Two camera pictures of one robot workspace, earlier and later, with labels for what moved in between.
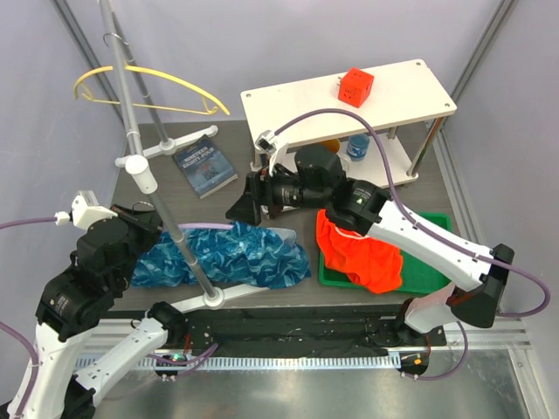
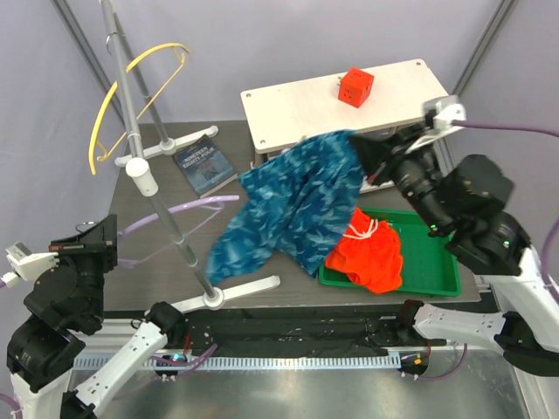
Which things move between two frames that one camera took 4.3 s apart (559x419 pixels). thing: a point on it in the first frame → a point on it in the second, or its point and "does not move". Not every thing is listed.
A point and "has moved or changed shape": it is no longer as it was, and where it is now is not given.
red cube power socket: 355,86 does not move
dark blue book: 204,166 does not move
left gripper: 149,221 → 104,234
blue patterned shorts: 245,255 has moved or changed shape
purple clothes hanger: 203,226 → 133,264
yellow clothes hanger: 210,109 → 112,89
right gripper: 261,183 → 376,149
